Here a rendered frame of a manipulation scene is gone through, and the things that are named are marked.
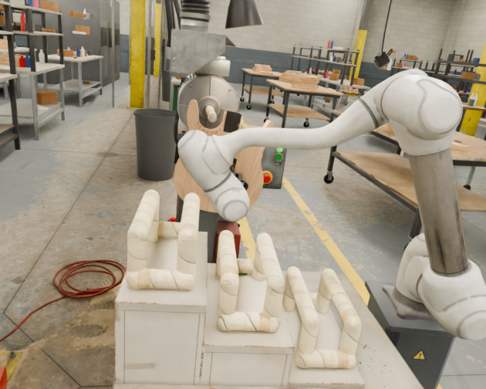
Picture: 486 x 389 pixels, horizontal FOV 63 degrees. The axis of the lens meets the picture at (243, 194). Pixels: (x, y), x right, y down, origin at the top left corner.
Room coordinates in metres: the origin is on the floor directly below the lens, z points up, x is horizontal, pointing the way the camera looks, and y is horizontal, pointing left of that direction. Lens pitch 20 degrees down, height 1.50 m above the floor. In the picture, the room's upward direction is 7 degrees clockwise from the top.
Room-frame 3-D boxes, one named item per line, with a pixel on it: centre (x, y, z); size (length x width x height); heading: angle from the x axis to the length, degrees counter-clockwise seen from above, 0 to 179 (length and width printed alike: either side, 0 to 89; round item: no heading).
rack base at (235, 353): (0.69, -0.03, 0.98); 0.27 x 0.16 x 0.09; 8
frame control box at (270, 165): (1.78, -0.04, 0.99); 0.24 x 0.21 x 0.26; 10
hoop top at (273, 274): (0.69, -0.07, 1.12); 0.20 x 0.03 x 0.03; 7
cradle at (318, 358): (0.61, -0.20, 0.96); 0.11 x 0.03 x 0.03; 98
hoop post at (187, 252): (0.59, 0.08, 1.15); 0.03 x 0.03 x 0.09
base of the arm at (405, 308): (1.25, -0.66, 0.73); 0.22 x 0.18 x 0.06; 3
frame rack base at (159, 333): (0.67, 0.13, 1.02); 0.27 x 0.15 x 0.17; 8
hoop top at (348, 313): (0.71, -0.23, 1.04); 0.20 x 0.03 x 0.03; 7
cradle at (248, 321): (0.59, -0.04, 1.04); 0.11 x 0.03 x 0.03; 98
